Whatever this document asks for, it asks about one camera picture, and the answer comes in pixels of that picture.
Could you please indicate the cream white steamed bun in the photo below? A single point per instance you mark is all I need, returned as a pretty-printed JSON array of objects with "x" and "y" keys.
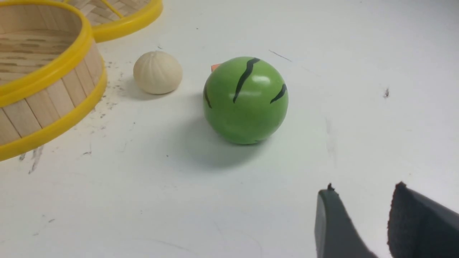
[{"x": 157, "y": 73}]

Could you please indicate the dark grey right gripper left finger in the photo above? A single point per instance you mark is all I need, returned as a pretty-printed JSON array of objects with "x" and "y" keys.
[{"x": 335, "y": 234}]

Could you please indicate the woven bamboo steamer lid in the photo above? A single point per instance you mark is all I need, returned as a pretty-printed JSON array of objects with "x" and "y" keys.
[{"x": 113, "y": 19}]

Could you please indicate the small orange cube block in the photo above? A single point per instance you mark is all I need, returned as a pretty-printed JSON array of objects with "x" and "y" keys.
[{"x": 214, "y": 67}]

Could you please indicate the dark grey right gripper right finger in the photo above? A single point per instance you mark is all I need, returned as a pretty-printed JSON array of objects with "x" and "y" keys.
[{"x": 419, "y": 227}]

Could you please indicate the bamboo steamer tray yellow rims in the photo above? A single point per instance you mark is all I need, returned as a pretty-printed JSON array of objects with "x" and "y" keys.
[{"x": 52, "y": 74}]

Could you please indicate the green toy watermelon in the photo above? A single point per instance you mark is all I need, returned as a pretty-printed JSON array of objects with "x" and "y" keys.
[{"x": 245, "y": 100}]

